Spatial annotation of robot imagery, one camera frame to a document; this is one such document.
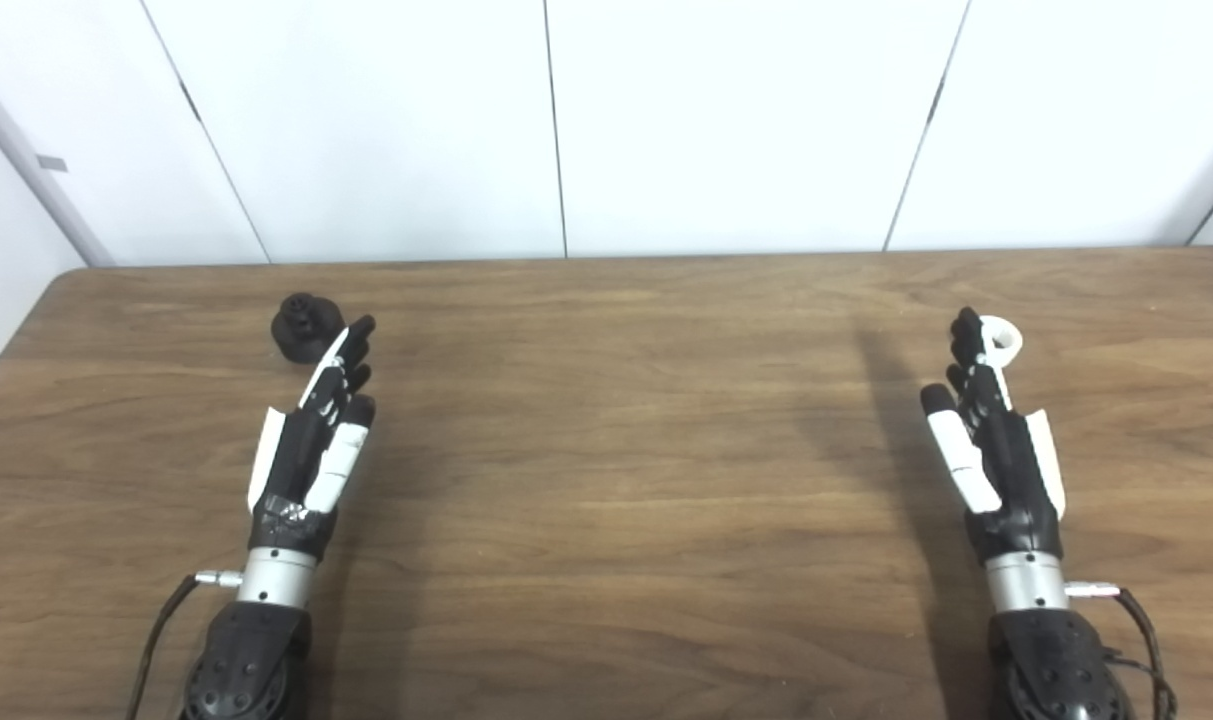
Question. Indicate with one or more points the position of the small gray wall tag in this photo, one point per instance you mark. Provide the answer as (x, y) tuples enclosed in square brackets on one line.
[(52, 163)]

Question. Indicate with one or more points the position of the gray wall corner post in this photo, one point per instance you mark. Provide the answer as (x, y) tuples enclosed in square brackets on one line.
[(36, 165)]

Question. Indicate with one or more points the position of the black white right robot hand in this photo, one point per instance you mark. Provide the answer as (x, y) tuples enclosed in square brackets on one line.
[(1016, 470)]

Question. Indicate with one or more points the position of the round black part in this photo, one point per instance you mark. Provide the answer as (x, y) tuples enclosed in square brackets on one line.
[(301, 330)]

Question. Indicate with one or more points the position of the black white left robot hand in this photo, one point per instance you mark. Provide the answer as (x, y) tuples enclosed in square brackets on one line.
[(296, 450)]

